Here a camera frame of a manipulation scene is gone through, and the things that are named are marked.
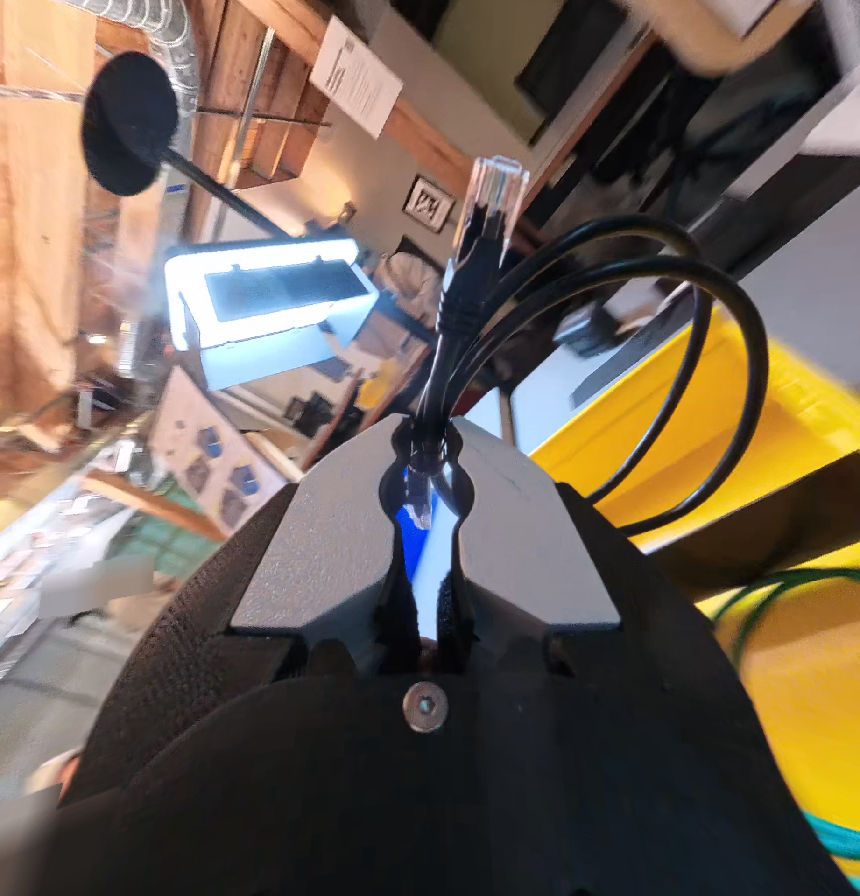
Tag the yellow plastic bin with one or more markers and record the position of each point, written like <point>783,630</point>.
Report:
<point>808,420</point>

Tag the black disc on pole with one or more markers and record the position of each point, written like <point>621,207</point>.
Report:
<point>129,122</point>

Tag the white poster blue pictures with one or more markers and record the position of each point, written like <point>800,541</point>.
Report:
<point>192,420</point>

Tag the framed wall picture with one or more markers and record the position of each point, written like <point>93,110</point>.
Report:
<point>430,204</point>

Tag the LED light panel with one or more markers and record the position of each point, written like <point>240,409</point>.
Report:
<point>276,287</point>

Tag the silver ventilation duct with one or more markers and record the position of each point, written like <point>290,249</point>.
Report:
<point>174,49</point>

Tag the white wall paper notice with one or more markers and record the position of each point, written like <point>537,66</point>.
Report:
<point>356,73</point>

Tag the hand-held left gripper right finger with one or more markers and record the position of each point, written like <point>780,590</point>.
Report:
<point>535,553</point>

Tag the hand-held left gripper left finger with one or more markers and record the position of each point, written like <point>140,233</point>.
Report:
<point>318,553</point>

